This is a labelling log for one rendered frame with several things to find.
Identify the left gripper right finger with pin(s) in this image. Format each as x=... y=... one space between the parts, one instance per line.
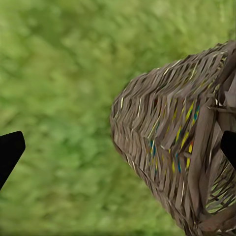
x=228 y=146

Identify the easter egg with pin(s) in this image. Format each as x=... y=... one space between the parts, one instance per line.
x=195 y=117
x=190 y=150

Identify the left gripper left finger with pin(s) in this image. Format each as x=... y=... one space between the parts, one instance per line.
x=12 y=146

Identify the wicker basket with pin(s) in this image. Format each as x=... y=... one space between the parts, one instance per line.
x=144 y=133

